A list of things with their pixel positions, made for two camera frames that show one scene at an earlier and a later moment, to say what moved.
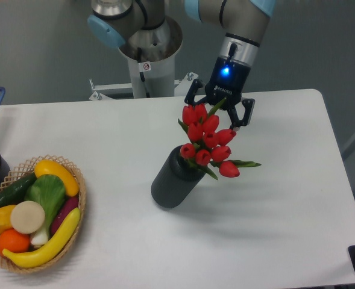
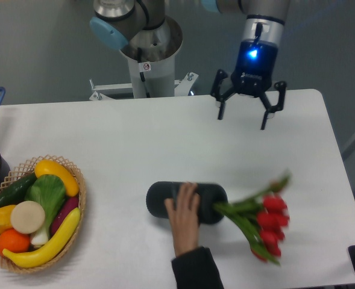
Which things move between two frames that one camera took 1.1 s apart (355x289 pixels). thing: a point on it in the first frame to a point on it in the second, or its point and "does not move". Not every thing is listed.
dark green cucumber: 12,195 does not move
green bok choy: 49,192 does not move
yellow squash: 48,167 does not move
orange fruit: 12,241 does not move
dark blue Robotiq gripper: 228,77 to 257,61
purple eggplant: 70,205 does not move
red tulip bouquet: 201,127 to 262,218
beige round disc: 27,217 does not move
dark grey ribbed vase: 176,180 to 209,194
